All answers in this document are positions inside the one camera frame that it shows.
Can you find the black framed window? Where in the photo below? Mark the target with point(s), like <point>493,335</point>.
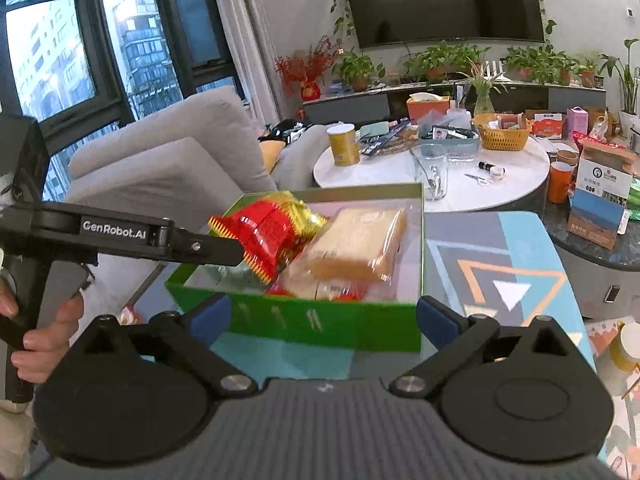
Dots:
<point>65,45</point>

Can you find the patterned floor rug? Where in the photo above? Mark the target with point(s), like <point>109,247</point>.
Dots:
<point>625,425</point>

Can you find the red flower arrangement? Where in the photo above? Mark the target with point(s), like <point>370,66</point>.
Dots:
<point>305,67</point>

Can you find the red and white carton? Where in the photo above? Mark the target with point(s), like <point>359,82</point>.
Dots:
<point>548,125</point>

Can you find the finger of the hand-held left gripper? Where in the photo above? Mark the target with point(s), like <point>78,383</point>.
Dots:
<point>215,250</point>

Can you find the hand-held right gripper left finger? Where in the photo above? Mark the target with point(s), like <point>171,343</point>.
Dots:
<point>210,317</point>

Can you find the white curtain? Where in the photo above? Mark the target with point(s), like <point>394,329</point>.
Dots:
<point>250,35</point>

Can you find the clear glass cup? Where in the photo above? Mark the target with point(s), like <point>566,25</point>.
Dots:
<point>430,172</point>

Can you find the spider plant in glass vase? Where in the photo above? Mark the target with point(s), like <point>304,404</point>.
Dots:
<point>482,95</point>

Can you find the smartphone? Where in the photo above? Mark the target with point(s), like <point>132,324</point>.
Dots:
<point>612,293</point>

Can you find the green foil packet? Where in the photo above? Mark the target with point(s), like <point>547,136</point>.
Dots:
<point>635,197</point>

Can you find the row of potted plants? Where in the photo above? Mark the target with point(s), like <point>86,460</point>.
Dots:
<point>440,62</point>

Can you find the green cardboard box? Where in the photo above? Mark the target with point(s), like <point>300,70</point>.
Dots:
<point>325,322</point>

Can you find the dark round side table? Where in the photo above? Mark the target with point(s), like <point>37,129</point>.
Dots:
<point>590,270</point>

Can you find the bread packet clear wrapper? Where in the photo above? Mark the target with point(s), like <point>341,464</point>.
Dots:
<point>357,245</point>

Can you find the person's left hand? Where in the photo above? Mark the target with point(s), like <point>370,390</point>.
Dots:
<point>45,347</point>

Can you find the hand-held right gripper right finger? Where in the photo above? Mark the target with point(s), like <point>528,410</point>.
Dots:
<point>437,320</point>

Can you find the small tan pastry packet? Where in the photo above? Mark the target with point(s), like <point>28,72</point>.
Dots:
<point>315,287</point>

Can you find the yellow snack packet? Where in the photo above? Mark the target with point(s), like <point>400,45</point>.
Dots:
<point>300,215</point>

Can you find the black television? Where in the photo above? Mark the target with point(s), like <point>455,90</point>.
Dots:
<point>445,0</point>

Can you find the yellow woven basket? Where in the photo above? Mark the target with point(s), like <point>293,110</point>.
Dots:
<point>501,135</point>

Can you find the brown paper cup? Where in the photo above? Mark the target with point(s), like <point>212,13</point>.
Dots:
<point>567,156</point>

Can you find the red snack bags pile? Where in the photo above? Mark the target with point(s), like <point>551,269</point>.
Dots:
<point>597,132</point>

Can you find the blue plastic basket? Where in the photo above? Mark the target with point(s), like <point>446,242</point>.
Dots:
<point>450,135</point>

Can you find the dark clothes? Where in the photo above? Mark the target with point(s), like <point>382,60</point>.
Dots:
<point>285,132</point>

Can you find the pink box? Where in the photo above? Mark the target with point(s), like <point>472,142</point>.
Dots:
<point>577,121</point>

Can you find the white slatted rack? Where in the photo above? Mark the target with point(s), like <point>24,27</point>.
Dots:
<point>492,67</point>

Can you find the mint green box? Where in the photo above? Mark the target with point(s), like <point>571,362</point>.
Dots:
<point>374,130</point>

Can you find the scissors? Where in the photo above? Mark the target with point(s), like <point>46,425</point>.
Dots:
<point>479,179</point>

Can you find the orange tissue box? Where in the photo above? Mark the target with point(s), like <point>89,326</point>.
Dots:
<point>427,106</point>

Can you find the dark snack strip packets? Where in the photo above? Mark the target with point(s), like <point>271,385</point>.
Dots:
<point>387,137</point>

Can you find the tall leafy plant white pot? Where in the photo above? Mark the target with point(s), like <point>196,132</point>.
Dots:
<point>627,80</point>

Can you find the white round table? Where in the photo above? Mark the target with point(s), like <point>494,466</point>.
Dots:
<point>380,180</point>

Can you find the small black bottle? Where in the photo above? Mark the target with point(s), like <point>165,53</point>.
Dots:
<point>489,165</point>

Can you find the yellow canister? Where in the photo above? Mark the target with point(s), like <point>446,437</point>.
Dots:
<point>344,146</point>

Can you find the white tape roll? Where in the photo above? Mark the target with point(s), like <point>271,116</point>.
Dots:
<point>498,175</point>

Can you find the grey media cabinet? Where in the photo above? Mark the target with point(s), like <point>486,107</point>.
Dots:
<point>350,107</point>

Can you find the orange cup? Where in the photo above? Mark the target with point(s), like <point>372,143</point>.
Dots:
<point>560,185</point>

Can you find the beige sofa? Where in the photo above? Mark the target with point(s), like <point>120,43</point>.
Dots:
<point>165,160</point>

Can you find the yellow cushion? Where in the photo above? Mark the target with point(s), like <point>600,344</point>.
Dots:
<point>272,155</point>

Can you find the red snack bag checked edge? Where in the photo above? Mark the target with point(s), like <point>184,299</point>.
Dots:
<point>262,230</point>

